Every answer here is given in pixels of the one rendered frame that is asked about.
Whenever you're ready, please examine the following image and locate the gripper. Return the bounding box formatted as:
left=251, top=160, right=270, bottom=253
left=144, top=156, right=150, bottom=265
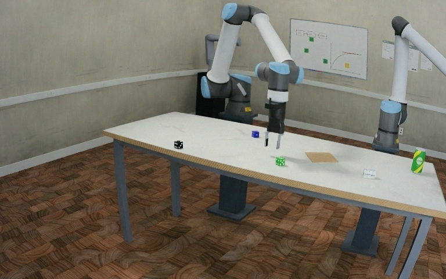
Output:
left=264, top=102, right=287, bottom=150

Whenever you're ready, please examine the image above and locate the tan square mat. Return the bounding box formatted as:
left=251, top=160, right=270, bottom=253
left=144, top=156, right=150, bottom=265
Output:
left=304, top=151, right=339, bottom=163

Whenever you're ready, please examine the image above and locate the white table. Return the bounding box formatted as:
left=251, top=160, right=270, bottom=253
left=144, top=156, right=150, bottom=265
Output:
left=102, top=111, right=446, bottom=279

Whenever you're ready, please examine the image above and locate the black cabinet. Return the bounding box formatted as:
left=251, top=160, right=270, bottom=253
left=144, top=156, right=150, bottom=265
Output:
left=196, top=72, right=227, bottom=117

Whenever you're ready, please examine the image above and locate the grey jointed stand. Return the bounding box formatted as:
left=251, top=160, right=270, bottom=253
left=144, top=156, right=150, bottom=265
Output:
left=204, top=34, right=242, bottom=70

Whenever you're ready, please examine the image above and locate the whiteboard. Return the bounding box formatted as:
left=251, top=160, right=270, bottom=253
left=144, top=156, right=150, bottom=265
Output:
left=289, top=18, right=369, bottom=81

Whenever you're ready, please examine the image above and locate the green and yellow can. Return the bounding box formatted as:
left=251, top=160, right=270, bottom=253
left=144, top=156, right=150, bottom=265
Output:
left=411, top=147, right=426, bottom=174

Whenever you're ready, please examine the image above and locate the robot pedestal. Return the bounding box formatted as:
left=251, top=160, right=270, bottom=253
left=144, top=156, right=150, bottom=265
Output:
left=340, top=144, right=400, bottom=258
left=207, top=111, right=258, bottom=222

